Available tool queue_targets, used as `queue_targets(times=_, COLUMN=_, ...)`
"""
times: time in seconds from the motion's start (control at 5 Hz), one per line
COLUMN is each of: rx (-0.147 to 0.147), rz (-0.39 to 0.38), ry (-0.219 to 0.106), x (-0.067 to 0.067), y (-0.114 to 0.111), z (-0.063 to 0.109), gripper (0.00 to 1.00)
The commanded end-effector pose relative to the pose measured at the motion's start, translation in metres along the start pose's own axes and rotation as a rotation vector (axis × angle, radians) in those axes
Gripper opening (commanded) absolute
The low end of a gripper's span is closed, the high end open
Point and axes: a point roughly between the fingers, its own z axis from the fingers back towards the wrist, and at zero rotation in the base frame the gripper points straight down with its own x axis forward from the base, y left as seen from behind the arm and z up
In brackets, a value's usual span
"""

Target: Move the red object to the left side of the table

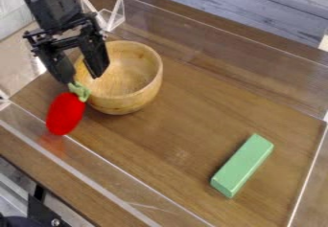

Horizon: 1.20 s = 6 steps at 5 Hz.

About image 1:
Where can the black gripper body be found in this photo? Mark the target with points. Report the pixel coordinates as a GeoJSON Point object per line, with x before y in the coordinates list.
{"type": "Point", "coordinates": [62, 38]}

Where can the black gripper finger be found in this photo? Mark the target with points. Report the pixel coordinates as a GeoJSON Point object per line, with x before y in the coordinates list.
{"type": "Point", "coordinates": [92, 45]}
{"type": "Point", "coordinates": [57, 64]}

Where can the red toy strawberry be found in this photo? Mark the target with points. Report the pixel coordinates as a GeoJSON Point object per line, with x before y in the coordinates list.
{"type": "Point", "coordinates": [68, 108]}

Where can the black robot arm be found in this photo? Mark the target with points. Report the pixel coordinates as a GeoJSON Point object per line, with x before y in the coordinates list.
{"type": "Point", "coordinates": [53, 13]}

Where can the wooden bowl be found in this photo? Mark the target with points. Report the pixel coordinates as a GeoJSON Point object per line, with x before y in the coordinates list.
{"type": "Point", "coordinates": [132, 80]}

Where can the clear acrylic tray walls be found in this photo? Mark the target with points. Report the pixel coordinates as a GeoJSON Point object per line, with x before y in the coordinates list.
{"type": "Point", "coordinates": [137, 170]}

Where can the black clamp under table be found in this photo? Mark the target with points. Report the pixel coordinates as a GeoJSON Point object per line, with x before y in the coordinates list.
{"type": "Point", "coordinates": [40, 215]}

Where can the green rectangular block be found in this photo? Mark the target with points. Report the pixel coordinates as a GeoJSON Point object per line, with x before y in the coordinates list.
{"type": "Point", "coordinates": [242, 165]}

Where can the clear acrylic corner bracket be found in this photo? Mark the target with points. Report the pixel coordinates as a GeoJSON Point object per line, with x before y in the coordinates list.
{"type": "Point", "coordinates": [109, 19]}

